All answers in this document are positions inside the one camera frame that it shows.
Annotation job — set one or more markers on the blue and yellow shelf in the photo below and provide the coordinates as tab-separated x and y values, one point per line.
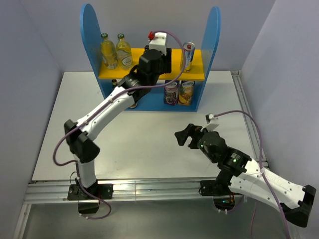
153	101

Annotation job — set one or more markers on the Red Bull can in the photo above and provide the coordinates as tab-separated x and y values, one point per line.
187	56

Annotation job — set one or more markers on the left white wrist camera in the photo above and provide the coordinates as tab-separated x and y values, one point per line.
158	42

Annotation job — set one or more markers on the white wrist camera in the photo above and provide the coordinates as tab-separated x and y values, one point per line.
158	42
211	123

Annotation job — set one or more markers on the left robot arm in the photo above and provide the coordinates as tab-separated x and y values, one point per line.
80	135

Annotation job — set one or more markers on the green glass bottle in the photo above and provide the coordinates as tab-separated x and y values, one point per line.
114	83
133	106

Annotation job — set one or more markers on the purple juice carton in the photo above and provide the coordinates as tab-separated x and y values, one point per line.
170	96

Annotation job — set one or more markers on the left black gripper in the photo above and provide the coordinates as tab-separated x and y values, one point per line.
166	60

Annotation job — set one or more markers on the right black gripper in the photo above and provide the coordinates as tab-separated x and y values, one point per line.
191	130

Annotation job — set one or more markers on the yellow pineapple juice carton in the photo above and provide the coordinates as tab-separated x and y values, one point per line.
186	90

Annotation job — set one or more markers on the clear water bottle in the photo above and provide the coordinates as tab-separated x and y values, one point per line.
124	52
108	52

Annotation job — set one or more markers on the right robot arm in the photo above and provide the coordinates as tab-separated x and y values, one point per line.
241	174

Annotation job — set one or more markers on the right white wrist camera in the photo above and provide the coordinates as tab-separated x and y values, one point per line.
211	123

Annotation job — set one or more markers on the aluminium mounting rail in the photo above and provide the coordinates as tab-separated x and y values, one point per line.
55	192

